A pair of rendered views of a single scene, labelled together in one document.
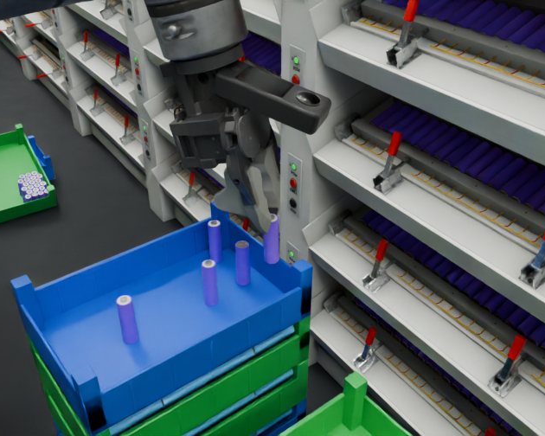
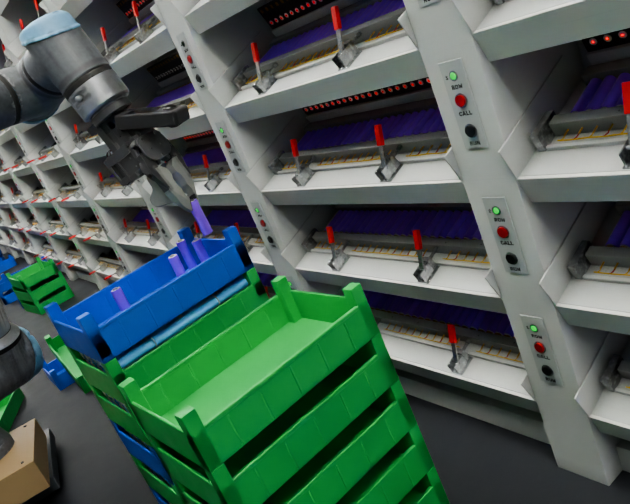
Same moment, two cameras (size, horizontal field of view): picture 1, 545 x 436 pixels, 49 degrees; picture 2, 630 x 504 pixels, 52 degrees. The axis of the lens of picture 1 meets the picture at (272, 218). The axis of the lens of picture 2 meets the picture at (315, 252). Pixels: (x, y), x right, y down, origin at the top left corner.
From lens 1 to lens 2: 0.59 m
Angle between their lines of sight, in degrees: 17
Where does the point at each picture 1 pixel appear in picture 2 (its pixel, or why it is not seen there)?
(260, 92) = (140, 114)
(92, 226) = not seen: hidden behind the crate
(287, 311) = (230, 263)
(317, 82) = (239, 137)
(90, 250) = not seen: hidden behind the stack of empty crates
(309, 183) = (270, 215)
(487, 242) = (363, 175)
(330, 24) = (228, 95)
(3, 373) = (107, 476)
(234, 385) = (210, 326)
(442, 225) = (337, 181)
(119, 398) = (114, 332)
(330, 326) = not seen: hidden behind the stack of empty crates
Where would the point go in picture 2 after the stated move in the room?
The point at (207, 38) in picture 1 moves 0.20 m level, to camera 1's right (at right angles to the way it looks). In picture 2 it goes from (97, 95) to (213, 46)
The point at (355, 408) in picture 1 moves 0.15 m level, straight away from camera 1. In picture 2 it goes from (287, 300) to (303, 263)
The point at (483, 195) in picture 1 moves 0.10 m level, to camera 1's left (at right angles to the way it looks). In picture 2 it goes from (354, 149) to (304, 169)
